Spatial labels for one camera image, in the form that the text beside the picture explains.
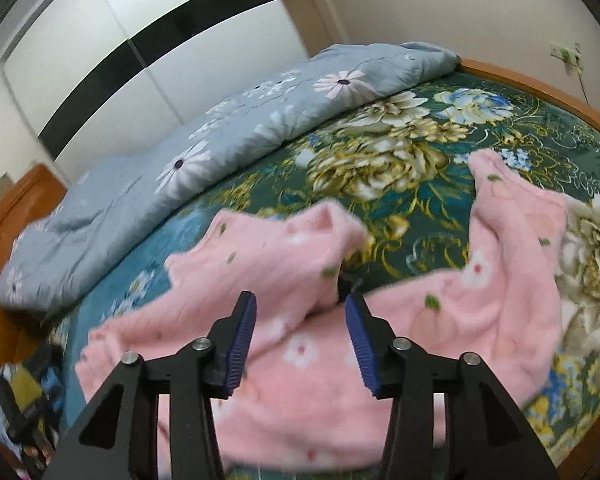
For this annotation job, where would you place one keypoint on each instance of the yellow cloth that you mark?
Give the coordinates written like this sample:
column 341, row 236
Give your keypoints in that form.
column 27, row 382

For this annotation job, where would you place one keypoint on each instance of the pink floral fleece garment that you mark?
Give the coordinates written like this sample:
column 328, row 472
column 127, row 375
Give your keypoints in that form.
column 430, row 320

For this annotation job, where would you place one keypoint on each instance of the blue-grey floral quilt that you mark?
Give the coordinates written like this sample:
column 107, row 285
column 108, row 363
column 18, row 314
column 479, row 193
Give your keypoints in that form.
column 230, row 125

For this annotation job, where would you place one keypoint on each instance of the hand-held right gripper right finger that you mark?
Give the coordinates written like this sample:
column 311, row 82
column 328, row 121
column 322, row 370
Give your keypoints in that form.
column 362, row 347

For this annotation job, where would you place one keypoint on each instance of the green floral bed blanket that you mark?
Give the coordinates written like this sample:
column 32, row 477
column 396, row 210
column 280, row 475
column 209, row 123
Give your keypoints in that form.
column 405, row 160

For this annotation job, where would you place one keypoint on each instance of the white wall socket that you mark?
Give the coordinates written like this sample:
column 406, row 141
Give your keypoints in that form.
column 565, row 55

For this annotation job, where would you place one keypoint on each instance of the wooden bed frame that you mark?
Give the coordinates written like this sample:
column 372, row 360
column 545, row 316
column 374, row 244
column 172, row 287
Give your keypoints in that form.
column 545, row 87

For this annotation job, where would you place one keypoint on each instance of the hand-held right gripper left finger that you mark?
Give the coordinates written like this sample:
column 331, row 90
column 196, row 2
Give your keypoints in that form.
column 240, row 345

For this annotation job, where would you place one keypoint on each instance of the white wardrobe with black stripe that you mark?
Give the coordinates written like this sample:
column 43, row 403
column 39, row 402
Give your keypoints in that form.
column 80, row 60

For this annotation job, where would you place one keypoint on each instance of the wooden headboard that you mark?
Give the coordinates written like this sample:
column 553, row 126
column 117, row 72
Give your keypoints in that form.
column 10, row 220

